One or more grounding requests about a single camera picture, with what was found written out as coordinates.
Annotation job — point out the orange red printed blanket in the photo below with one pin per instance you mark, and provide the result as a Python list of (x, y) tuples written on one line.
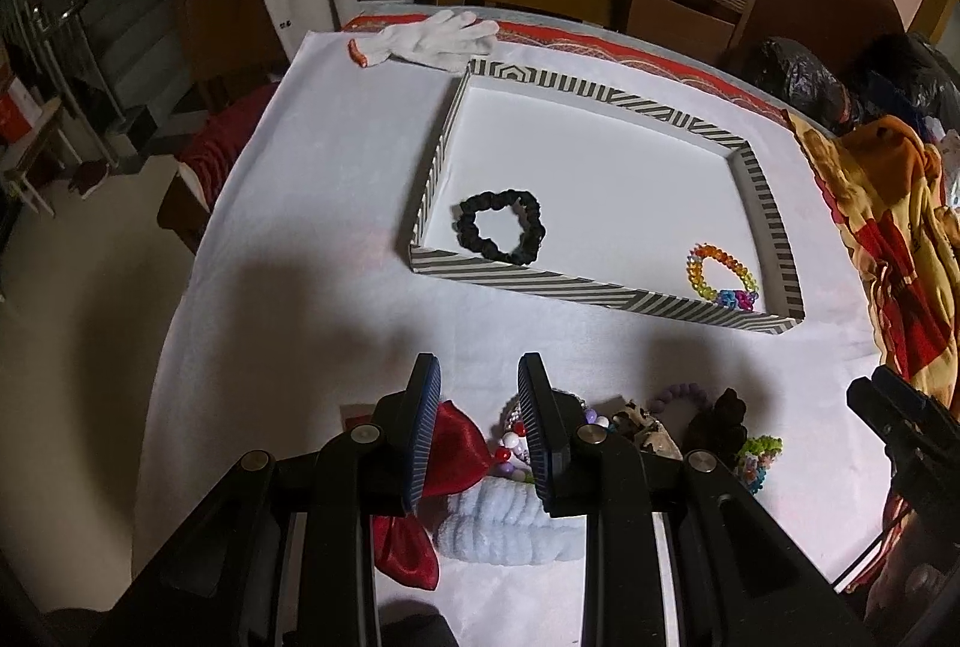
[(892, 204)]

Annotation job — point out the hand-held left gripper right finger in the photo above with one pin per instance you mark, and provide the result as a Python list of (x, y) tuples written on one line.
[(534, 437)]

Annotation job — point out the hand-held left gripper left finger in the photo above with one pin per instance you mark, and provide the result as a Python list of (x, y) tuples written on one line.
[(421, 429)]

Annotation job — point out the striped cardboard tray box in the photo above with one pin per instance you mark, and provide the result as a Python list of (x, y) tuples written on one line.
[(600, 182)]

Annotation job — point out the white fluffy headband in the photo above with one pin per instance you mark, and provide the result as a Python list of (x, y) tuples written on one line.
[(487, 519)]

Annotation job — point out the leopard print bow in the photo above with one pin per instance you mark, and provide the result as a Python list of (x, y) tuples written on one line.
[(652, 437)]

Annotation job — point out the person's right hand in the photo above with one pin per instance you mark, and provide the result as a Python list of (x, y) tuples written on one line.
[(911, 576)]

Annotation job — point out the chair with red cushion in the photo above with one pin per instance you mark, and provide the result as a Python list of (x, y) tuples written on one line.
[(217, 144)]

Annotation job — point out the white tablecloth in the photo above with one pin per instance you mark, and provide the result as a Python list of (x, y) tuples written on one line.
[(315, 227)]

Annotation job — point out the red satin bow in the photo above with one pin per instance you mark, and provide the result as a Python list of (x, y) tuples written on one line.
[(457, 452)]

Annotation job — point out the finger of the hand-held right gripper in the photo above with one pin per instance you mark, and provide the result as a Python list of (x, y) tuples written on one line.
[(889, 396)]

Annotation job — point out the brown scrunchie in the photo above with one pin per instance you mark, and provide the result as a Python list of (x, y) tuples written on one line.
[(720, 422)]

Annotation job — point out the red patterned tablecloth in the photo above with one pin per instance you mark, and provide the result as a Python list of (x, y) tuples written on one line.
[(637, 65)]

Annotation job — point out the black plastic bag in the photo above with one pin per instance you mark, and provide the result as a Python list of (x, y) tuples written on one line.
[(907, 77), (795, 77)]

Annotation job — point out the black scrunchie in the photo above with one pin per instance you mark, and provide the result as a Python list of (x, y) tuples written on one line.
[(469, 227)]

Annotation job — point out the wooden chair with coat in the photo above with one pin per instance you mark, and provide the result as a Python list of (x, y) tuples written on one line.
[(217, 32)]

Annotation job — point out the white work glove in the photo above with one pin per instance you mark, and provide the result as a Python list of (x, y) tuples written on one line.
[(435, 43)]

